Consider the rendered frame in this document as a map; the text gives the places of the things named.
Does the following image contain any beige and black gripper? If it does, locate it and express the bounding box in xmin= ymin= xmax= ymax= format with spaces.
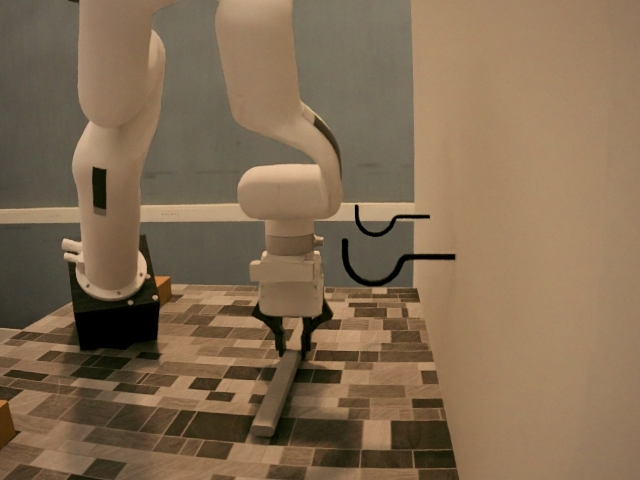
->
xmin=252 ymin=251 xmax=333 ymax=358

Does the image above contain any beige wall panel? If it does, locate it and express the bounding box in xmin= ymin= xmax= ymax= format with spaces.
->
xmin=411 ymin=0 xmax=640 ymax=480

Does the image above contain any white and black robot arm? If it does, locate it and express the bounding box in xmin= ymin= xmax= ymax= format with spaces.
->
xmin=62 ymin=0 xmax=343 ymax=301

